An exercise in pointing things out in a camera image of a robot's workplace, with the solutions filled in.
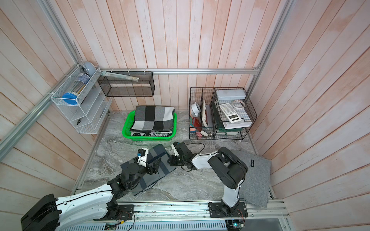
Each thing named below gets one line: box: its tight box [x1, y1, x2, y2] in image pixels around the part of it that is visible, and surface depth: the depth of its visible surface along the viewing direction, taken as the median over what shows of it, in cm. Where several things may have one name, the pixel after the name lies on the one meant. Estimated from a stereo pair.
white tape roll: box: [191, 102, 201, 117], surface depth 112 cm
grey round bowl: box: [83, 61, 97, 77], surface depth 85 cm
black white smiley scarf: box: [131, 130, 173, 137], surface depth 101 cm
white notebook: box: [222, 119, 252, 130], surface depth 90 cm
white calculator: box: [219, 102, 243, 124], surface depth 90 cm
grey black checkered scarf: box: [129, 105, 175, 133], surface depth 106 cm
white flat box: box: [216, 89, 247, 100], surface depth 103 cm
